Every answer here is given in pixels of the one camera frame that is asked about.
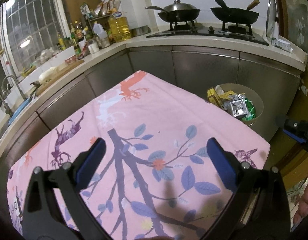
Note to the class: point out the large cooking oil bottle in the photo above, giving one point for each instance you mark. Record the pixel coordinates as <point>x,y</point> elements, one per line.
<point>119,26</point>

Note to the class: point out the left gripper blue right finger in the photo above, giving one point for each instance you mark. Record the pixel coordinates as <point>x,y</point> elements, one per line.
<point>224,162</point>

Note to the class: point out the beige trash bin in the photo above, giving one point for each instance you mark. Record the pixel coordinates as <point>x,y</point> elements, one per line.
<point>250,95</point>

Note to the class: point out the glass pot lid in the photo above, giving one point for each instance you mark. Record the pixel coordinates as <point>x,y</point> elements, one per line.
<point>271,18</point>

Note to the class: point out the wooden cutting board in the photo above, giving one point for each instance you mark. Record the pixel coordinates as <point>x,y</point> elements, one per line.
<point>56,74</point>

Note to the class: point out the pink floral tablecloth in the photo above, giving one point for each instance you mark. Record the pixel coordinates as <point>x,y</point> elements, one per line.
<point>156,178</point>

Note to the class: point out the gas stove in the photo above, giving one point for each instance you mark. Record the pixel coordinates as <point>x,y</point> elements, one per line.
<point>235,31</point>

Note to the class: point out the black wok wooden handle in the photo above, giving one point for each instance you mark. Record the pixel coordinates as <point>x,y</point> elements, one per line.
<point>234,15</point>

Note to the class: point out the silver foil snack bag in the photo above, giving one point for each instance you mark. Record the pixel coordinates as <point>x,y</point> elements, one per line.
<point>236,107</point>

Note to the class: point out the kitchen window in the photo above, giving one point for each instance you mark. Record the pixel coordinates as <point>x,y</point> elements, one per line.
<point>29,27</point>

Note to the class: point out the kitchen faucet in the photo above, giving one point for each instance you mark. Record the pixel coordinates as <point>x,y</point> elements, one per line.
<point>5,91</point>

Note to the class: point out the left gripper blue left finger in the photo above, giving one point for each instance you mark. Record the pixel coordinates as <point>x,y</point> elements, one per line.
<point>87,163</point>

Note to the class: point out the yellow snack wrapper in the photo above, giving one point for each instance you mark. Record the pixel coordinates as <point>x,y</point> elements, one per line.
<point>217,96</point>

